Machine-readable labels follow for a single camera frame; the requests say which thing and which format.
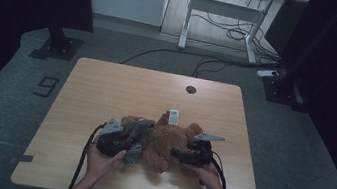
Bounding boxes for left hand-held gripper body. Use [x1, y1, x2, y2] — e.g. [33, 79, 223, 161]
[95, 116, 135, 160]

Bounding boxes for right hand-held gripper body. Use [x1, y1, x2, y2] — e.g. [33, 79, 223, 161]
[187, 131, 227, 170]

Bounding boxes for grey fluffy cloth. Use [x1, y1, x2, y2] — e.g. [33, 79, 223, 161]
[117, 115, 157, 168]

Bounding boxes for brown teddy bear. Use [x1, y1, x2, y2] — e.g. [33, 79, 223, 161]
[113, 102, 208, 181]

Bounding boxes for person's right hand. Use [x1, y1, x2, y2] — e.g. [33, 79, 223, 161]
[181, 159, 226, 189]

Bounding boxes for person's left hand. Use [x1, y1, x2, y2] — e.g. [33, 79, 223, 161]
[82, 141, 127, 186]

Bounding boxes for black tape floor mark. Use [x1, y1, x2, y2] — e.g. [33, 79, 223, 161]
[32, 74, 61, 100]

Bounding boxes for grey tape strip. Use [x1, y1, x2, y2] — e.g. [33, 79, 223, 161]
[9, 151, 35, 168]

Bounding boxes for black stand base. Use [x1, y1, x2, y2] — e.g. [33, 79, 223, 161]
[28, 23, 86, 66]
[257, 66, 315, 113]

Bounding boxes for white power strip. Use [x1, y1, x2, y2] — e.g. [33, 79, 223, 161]
[255, 67, 280, 80]

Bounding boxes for right hand-held gripper black cable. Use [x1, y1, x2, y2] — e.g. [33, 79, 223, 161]
[197, 148, 232, 189]

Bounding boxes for hand-held gripper black cable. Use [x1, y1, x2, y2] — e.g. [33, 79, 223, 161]
[197, 148, 232, 189]
[67, 118, 109, 189]

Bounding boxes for left hand-held gripper black cable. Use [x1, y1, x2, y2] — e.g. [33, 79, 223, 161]
[67, 118, 109, 189]

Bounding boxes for forked black floor cable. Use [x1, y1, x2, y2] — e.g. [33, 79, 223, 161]
[191, 55, 246, 85]

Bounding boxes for long black floor cable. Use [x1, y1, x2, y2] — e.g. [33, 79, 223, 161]
[119, 41, 263, 86]

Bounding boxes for tangle of black cables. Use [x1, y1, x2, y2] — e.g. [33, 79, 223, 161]
[185, 0, 290, 67]

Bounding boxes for white metal desk frame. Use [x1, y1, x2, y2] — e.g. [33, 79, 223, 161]
[174, 0, 310, 71]

